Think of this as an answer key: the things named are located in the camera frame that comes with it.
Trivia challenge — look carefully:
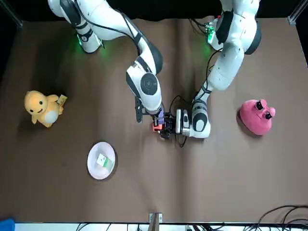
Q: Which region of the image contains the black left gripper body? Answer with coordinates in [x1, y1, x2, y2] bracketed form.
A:
[166, 115, 178, 137]

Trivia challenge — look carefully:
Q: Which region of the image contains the purple foam square block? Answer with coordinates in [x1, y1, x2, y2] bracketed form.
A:
[155, 109, 166, 126]

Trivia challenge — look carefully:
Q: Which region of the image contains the pale pink plate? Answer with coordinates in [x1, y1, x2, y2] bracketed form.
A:
[87, 141, 116, 180]

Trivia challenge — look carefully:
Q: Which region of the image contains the pink plush toy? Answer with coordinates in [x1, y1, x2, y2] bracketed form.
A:
[238, 98, 276, 136]

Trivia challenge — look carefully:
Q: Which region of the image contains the orange plush toy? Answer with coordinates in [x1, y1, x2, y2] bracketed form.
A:
[24, 90, 68, 128]

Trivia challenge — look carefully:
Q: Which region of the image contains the blue plastic tray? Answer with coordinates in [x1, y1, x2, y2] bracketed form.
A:
[0, 218, 15, 231]

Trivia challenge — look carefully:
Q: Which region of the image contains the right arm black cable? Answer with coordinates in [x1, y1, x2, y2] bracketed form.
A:
[73, 0, 146, 57]

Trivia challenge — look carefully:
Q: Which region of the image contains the aluminium frame post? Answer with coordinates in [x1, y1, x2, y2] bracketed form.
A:
[0, 0, 24, 27]
[148, 212, 163, 231]
[287, 0, 308, 25]

